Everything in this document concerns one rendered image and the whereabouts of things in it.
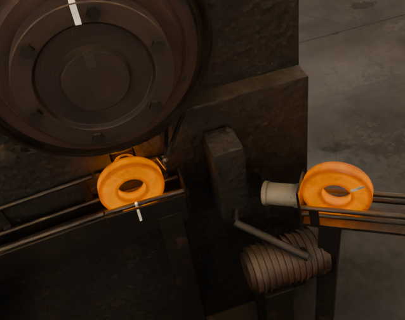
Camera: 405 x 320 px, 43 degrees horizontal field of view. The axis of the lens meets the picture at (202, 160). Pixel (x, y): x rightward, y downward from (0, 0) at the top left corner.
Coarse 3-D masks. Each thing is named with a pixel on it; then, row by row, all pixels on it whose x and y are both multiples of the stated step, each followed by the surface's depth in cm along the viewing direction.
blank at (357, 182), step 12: (312, 168) 116; (324, 168) 113; (336, 168) 112; (348, 168) 112; (312, 180) 116; (324, 180) 114; (336, 180) 113; (348, 180) 112; (360, 180) 111; (312, 192) 118; (324, 192) 120; (360, 192) 114; (372, 192) 114; (312, 204) 121; (324, 204) 120; (336, 204) 119; (348, 204) 117; (360, 204) 116
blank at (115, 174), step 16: (128, 160) 118; (144, 160) 120; (112, 176) 117; (128, 176) 119; (144, 176) 120; (160, 176) 122; (112, 192) 121; (128, 192) 126; (144, 192) 124; (160, 192) 125
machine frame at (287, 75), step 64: (256, 0) 114; (256, 64) 125; (192, 128) 124; (256, 128) 130; (0, 192) 121; (64, 192) 126; (192, 192) 138; (256, 192) 145; (128, 256) 147; (192, 256) 155
